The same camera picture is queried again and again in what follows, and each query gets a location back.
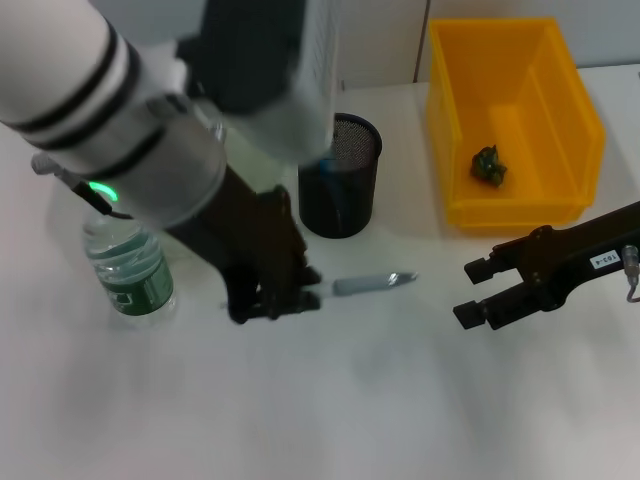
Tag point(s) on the grey silver ballpoint pen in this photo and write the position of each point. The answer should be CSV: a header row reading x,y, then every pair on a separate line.
x,y
360,285

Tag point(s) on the clear water bottle green label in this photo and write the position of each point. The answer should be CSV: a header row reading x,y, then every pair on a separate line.
x,y
135,270

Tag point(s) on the black mesh pen cup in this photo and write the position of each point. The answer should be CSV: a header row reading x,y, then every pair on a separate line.
x,y
345,210

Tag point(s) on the green plastic wrapper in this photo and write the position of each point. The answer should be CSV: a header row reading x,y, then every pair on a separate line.
x,y
489,166

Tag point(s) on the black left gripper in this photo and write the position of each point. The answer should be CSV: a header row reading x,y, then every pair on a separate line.
x,y
235,235

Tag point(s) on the silver black wrist camera box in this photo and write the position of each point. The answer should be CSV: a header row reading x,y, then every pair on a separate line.
x,y
260,60

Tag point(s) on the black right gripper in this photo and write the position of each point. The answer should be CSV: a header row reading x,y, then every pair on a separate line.
x,y
575,255

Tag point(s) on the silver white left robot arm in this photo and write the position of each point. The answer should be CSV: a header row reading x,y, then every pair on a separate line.
x,y
75,75

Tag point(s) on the yellow plastic bin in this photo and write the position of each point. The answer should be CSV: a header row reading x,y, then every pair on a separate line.
x,y
545,125

